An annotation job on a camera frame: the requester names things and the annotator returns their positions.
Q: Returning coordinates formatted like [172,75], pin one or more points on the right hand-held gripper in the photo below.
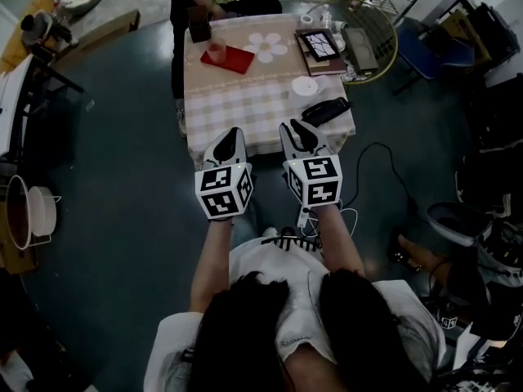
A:
[314,182]

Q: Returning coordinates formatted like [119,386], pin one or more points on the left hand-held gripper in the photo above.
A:
[222,190]

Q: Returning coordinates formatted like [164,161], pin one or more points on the red tray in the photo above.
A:
[235,59]

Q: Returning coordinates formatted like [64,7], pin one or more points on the pink cup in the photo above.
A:
[217,50]

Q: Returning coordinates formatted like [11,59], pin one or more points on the person's right forearm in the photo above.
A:
[339,243]

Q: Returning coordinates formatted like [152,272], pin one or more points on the person's left forearm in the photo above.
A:
[210,259]

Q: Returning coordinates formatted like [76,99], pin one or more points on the black pouch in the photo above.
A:
[324,110]

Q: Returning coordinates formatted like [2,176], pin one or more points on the table with checkered cloth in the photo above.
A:
[245,100]

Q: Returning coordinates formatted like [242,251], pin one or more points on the white round dish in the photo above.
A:
[305,85]

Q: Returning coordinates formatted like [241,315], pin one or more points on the brown book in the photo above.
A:
[327,68]

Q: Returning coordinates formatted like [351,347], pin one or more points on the white flower-shaped mat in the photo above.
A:
[266,46]

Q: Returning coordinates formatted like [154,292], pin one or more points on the black white striped hair clip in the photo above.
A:
[292,242]

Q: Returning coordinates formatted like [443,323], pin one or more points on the grey flat box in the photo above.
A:
[359,49]

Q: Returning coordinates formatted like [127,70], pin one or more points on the white tape roll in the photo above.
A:
[306,19]

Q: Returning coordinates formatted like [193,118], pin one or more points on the dark brown holder box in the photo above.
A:
[199,25]

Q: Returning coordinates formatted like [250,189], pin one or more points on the clear plastic bottle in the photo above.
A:
[325,15]

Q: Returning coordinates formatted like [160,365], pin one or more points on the round glass yellow-rimmed table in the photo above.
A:
[376,31]

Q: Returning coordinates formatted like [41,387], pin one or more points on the person's white shirt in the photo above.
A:
[294,276]

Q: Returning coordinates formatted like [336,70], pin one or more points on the blue chair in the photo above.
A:
[433,55]

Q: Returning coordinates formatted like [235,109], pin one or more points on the cardboard box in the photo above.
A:
[110,29]

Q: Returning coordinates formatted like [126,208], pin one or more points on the grey round bin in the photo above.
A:
[457,223]

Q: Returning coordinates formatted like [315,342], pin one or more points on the white round basin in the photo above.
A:
[30,215]

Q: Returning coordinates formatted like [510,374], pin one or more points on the black picture frame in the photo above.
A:
[319,45]

